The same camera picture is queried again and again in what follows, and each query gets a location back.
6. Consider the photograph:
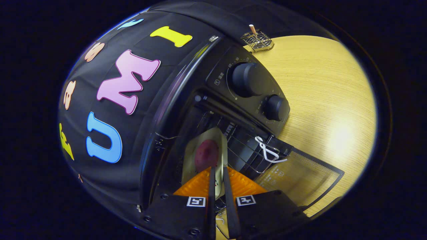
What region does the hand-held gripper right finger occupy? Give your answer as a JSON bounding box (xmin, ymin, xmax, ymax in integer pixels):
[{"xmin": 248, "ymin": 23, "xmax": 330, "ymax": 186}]
[{"xmin": 222, "ymin": 167, "xmax": 309, "ymax": 239}]

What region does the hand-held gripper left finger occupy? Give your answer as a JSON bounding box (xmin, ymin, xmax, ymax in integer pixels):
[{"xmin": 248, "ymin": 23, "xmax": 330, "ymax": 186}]
[{"xmin": 142, "ymin": 167, "xmax": 217, "ymax": 240}]

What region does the pink round food slice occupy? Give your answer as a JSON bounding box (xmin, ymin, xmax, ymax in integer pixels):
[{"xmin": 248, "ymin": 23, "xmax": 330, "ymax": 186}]
[{"xmin": 194, "ymin": 139, "xmax": 220, "ymax": 173}]

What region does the cream food tray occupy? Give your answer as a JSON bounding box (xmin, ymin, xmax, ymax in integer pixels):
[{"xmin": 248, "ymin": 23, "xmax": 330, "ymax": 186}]
[{"xmin": 181, "ymin": 127, "xmax": 231, "ymax": 239}]

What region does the black toaster oven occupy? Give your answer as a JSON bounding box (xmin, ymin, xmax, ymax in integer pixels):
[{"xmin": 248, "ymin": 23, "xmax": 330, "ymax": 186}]
[{"xmin": 138, "ymin": 35, "xmax": 345, "ymax": 214}]

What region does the white cord loop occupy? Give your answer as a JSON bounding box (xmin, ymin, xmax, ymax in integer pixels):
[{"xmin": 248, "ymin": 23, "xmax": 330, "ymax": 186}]
[{"xmin": 255, "ymin": 136, "xmax": 288, "ymax": 163}]

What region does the wire mesh basket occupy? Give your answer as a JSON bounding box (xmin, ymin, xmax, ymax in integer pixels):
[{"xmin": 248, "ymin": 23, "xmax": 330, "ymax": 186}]
[{"xmin": 240, "ymin": 29, "xmax": 275, "ymax": 53}]

